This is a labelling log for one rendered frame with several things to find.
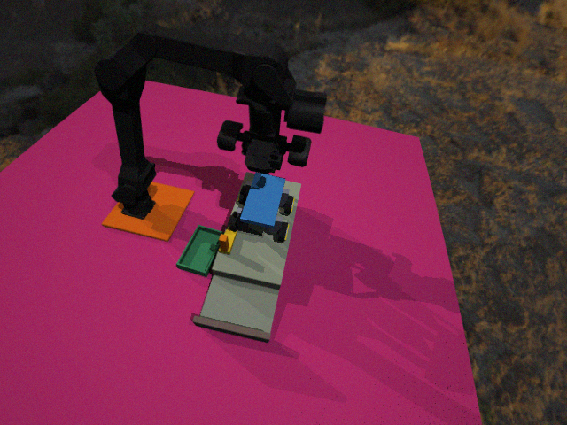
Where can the grey ramp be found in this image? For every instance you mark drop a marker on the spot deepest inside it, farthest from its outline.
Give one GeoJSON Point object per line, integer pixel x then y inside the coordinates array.
{"type": "Point", "coordinates": [242, 296]}

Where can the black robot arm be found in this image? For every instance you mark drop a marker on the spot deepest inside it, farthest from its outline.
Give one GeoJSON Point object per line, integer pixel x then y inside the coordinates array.
{"type": "Point", "coordinates": [268, 88]}

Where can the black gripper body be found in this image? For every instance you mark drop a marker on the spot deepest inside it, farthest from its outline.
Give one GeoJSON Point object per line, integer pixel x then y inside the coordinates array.
{"type": "Point", "coordinates": [230, 133]}

